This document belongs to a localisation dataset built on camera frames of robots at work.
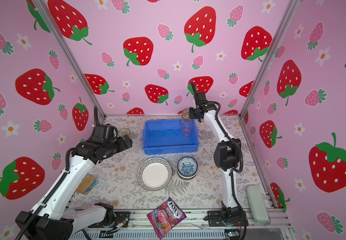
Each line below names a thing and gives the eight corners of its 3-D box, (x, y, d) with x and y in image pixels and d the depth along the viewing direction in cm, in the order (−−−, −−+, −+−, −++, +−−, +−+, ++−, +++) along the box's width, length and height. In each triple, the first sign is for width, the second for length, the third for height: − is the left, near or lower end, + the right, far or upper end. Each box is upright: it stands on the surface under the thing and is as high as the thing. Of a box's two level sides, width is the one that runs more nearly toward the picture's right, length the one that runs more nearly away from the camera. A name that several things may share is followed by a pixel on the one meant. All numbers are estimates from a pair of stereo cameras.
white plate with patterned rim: (136, 191, 85) (134, 188, 81) (141, 160, 98) (140, 157, 94) (171, 191, 85) (171, 188, 81) (172, 160, 97) (172, 157, 94)
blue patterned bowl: (177, 179, 89) (177, 171, 80) (177, 164, 95) (177, 156, 86) (196, 179, 89) (198, 171, 80) (195, 164, 95) (197, 156, 86)
